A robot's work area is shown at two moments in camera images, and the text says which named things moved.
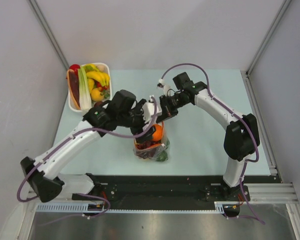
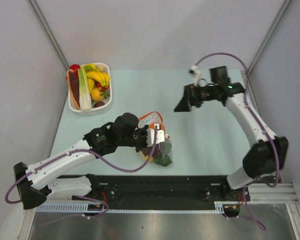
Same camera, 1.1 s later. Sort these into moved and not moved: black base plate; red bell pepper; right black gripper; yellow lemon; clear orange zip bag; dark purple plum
Moved: right black gripper; clear orange zip bag
Not moved: yellow lemon; red bell pepper; dark purple plum; black base plate
